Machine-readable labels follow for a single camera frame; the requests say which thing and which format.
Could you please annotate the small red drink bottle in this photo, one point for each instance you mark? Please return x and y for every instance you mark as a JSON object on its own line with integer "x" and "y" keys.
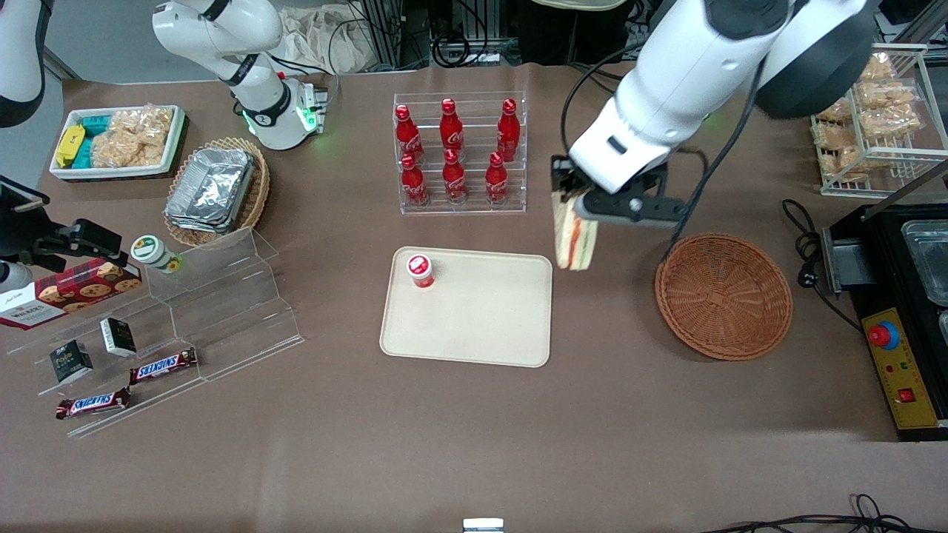
{"x": 421, "y": 272}

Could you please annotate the green-capped white bottle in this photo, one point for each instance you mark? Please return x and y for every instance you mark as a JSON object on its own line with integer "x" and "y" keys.
{"x": 154, "y": 252}

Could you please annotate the clear acrylic stepped stand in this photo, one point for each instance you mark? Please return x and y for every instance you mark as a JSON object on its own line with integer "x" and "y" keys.
{"x": 237, "y": 311}
{"x": 148, "y": 326}

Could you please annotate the red emergency stop button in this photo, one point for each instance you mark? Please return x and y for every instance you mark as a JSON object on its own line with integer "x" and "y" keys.
{"x": 883, "y": 335}

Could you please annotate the black appliance with yellow panel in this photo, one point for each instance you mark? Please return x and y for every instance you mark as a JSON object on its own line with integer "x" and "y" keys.
{"x": 889, "y": 274}

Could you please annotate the round brown wicker basket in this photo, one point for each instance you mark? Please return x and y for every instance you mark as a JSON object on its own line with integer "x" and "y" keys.
{"x": 726, "y": 296}

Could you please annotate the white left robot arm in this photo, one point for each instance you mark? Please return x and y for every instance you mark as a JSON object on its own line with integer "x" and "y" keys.
{"x": 681, "y": 74}

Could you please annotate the person in dark trousers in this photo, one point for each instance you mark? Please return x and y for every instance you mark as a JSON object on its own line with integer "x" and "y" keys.
{"x": 548, "y": 37}

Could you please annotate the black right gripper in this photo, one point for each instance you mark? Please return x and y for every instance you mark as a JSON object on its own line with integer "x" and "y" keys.
{"x": 21, "y": 228}

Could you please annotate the triangular sandwich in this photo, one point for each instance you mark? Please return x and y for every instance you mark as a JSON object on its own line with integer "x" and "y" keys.
{"x": 576, "y": 237}

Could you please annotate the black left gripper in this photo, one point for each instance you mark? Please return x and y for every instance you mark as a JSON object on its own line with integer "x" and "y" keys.
{"x": 561, "y": 178}

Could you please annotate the yellow snack pack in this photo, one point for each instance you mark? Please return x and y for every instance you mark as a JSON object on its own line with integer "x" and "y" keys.
{"x": 70, "y": 146}

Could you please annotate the clear bag of crackers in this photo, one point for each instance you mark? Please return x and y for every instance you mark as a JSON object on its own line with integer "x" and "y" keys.
{"x": 122, "y": 150}
{"x": 144, "y": 122}

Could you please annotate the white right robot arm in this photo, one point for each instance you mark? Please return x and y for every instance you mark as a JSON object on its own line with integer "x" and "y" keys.
{"x": 255, "y": 89}

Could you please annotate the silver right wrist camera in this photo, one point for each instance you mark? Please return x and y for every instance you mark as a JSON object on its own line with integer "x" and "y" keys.
{"x": 15, "y": 277}

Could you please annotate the bagged fried snack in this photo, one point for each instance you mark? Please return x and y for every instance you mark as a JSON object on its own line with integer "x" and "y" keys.
{"x": 879, "y": 68}
{"x": 835, "y": 111}
{"x": 889, "y": 122}
{"x": 887, "y": 95}
{"x": 837, "y": 135}

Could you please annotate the clear acrylic bottle rack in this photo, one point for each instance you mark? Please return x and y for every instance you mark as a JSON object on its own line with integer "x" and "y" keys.
{"x": 474, "y": 148}

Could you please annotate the beige plastic tray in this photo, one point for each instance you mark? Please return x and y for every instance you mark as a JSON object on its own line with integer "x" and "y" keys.
{"x": 481, "y": 318}

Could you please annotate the steel pan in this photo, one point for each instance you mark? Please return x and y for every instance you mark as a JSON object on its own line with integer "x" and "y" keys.
{"x": 929, "y": 263}

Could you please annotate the oval light wicker basket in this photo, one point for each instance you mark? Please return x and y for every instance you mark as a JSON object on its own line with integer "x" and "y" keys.
{"x": 259, "y": 185}

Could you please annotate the brown Snickers bar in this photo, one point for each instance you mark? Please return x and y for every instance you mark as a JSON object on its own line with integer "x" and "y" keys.
{"x": 163, "y": 366}
{"x": 92, "y": 403}

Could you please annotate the aluminium foil container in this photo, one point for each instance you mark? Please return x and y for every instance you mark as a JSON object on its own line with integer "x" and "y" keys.
{"x": 211, "y": 189}

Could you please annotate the small black carton box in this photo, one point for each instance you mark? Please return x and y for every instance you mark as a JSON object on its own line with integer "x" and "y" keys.
{"x": 71, "y": 363}
{"x": 118, "y": 337}

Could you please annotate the red cola bottle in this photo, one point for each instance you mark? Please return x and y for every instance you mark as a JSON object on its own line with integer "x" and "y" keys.
{"x": 454, "y": 180}
{"x": 407, "y": 137}
{"x": 451, "y": 129}
{"x": 495, "y": 181}
{"x": 413, "y": 183}
{"x": 508, "y": 133}

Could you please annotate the teal snack pack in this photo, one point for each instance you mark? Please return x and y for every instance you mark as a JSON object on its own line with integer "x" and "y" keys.
{"x": 84, "y": 152}
{"x": 95, "y": 124}

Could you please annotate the red tartan cookie box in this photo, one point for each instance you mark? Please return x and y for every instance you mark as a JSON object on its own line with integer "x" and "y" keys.
{"x": 74, "y": 290}

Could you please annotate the white rectangular snack tray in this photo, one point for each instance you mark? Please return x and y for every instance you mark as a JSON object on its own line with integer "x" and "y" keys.
{"x": 174, "y": 148}

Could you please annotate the beige cloth bag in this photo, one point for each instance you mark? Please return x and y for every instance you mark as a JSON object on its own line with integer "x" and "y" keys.
{"x": 326, "y": 41}

